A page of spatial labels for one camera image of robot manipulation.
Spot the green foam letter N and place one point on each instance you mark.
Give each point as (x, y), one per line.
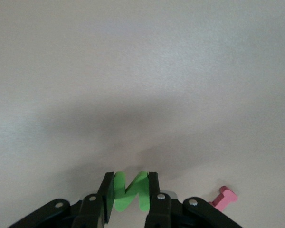
(142, 194)

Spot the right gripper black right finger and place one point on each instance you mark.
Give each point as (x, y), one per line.
(161, 211)

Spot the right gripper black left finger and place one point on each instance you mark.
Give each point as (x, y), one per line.
(90, 211)

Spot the red foam letter I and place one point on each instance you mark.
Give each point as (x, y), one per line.
(225, 197)

